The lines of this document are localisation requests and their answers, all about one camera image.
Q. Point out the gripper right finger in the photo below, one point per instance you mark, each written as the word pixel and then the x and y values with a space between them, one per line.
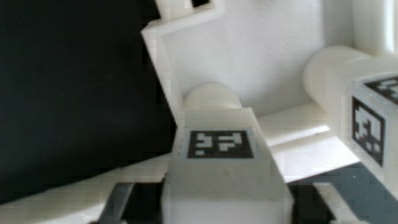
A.
pixel 320 207

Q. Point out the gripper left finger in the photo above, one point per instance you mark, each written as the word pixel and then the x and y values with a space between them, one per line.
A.
pixel 132 206

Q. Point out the white chair leg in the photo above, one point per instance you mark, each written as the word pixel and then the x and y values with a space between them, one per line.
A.
pixel 224 188
pixel 350 82

